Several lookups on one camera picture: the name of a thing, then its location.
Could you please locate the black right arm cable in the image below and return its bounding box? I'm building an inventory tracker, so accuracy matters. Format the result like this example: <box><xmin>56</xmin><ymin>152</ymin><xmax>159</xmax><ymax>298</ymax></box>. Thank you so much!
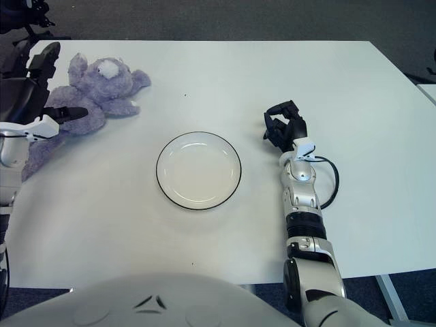
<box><xmin>315</xmin><ymin>156</ymin><xmax>341</xmax><ymax>209</ymax></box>

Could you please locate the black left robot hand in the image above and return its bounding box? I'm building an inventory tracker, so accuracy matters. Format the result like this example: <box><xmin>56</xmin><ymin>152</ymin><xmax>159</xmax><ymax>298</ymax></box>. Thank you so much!
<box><xmin>0</xmin><ymin>40</ymin><xmax>89</xmax><ymax>125</ymax></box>

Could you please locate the white plate with black rim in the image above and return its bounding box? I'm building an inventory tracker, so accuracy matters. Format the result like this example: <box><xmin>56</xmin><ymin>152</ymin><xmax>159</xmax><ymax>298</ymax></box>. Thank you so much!
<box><xmin>155</xmin><ymin>131</ymin><xmax>243</xmax><ymax>211</ymax></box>

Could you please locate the white side table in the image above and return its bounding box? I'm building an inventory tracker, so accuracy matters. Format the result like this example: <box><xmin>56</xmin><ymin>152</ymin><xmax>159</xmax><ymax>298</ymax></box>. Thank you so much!
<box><xmin>417</xmin><ymin>83</ymin><xmax>436</xmax><ymax>105</ymax></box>

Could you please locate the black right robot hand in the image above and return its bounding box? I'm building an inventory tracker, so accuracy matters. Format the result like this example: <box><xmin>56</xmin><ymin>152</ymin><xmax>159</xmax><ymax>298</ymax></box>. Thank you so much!
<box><xmin>262</xmin><ymin>99</ymin><xmax>309</xmax><ymax>153</ymax></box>

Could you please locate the purple plush bunny doll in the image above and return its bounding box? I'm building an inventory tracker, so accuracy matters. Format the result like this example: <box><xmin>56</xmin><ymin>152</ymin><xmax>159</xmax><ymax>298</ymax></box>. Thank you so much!
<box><xmin>20</xmin><ymin>52</ymin><xmax>152</xmax><ymax>181</ymax></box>

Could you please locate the black office chair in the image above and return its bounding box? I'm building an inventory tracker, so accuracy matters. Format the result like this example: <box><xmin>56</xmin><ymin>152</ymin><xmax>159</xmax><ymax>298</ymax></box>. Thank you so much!
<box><xmin>0</xmin><ymin>0</ymin><xmax>72</xmax><ymax>52</ymax></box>

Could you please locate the grey robot torso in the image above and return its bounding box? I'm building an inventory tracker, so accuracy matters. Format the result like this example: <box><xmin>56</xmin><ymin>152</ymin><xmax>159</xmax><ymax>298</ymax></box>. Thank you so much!
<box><xmin>0</xmin><ymin>272</ymin><xmax>392</xmax><ymax>327</ymax></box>

